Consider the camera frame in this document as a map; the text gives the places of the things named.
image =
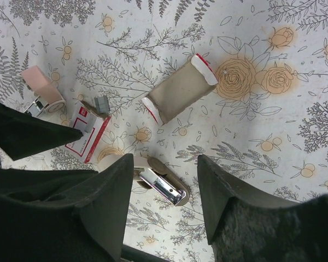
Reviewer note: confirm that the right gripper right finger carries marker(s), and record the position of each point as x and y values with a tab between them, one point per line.
244	223

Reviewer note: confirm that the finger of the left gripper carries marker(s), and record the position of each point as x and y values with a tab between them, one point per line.
22	135

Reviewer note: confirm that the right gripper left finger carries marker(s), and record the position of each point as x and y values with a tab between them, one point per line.
66	215

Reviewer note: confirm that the red staple box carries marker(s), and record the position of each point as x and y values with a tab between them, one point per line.
91	126

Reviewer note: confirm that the grey staple strip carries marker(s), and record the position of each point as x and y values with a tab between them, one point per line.
102	105

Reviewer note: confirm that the beige brown stapler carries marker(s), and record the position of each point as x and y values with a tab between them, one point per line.
151	173

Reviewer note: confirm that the grey cardboard box sleeve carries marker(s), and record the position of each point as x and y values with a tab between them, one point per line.
188	84

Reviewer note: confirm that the floral patterned table mat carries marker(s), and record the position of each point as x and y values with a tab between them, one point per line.
265	122

